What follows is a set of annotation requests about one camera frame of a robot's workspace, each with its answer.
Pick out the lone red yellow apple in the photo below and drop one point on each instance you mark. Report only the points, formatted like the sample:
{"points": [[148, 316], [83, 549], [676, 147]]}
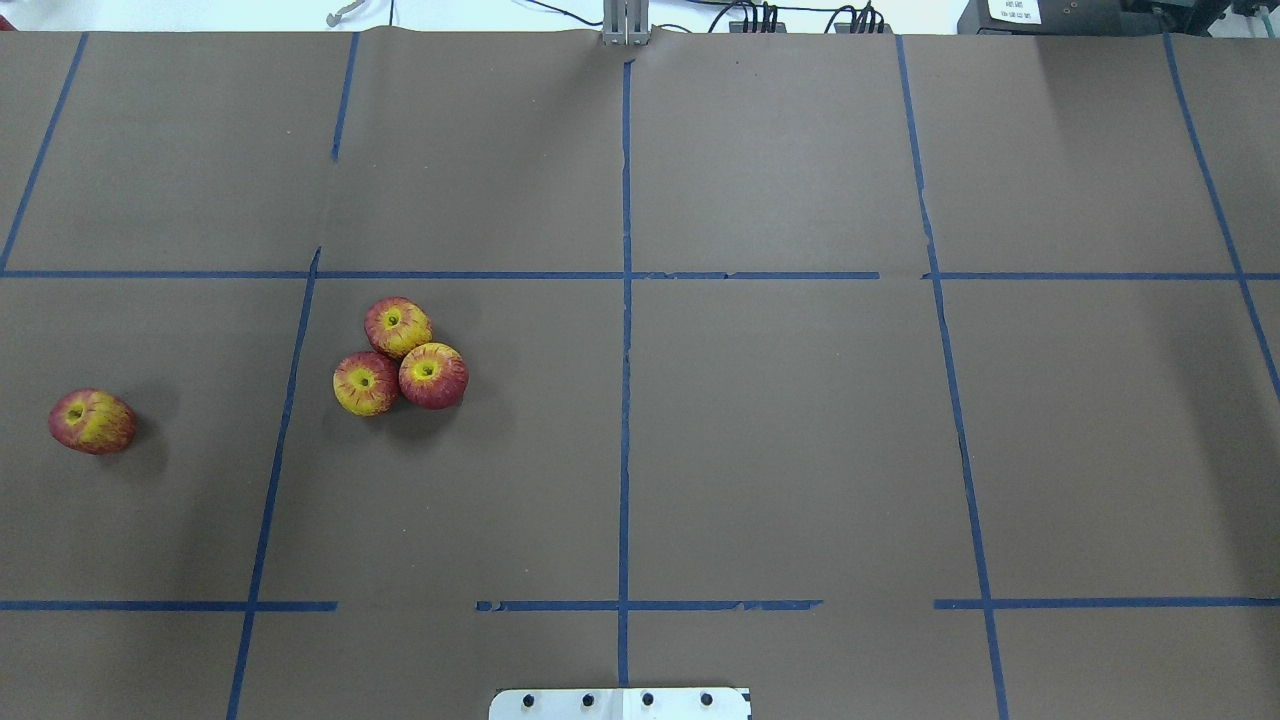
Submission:
{"points": [[92, 421]]}

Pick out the red yellow apple left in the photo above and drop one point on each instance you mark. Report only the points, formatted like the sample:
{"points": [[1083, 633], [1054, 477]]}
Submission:
{"points": [[433, 376]]}

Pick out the red yellow apple front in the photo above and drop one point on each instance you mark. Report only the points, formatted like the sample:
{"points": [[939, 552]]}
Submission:
{"points": [[395, 325]]}

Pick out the red yellow apple back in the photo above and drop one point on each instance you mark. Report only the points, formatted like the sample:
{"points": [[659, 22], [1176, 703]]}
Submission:
{"points": [[366, 383]]}

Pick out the black electronics box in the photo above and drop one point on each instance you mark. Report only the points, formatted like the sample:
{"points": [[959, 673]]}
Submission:
{"points": [[1090, 18]]}

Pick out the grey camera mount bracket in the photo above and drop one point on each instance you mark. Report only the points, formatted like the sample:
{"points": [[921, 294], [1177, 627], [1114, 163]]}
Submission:
{"points": [[626, 22]]}

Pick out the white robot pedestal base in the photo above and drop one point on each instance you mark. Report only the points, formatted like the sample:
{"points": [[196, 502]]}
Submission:
{"points": [[622, 703]]}

